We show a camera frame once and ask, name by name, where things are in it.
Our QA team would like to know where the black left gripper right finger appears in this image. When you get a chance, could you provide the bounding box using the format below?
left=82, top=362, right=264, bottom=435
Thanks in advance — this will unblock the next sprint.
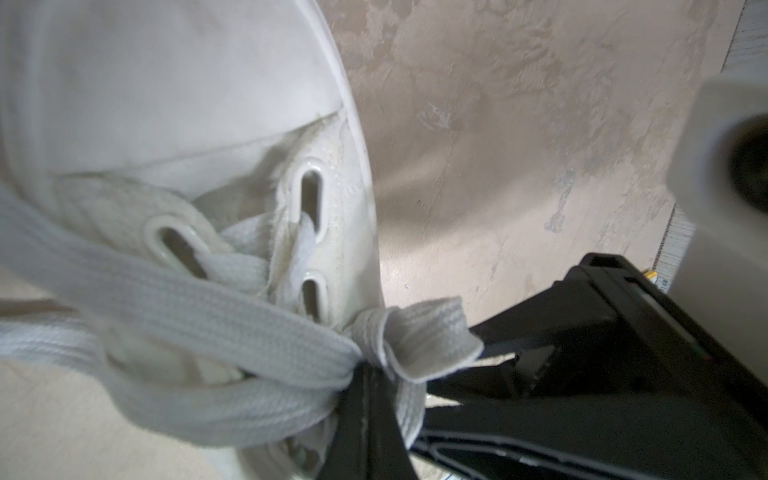
left=365, top=365, right=418, bottom=480

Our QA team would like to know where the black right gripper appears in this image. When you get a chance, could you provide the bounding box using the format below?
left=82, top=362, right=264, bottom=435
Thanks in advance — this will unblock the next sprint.
left=411, top=253, right=767, bottom=479

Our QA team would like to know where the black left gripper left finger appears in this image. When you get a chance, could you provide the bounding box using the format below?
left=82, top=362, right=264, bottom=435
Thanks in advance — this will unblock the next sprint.
left=317, top=363, right=369, bottom=480

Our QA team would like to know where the white canvas sneaker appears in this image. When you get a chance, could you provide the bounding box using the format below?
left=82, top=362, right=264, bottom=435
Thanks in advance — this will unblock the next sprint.
left=0, top=0, right=385, bottom=480

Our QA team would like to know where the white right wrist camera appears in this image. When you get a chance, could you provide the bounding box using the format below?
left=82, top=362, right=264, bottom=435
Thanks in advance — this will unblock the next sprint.
left=667, top=63, right=767, bottom=381

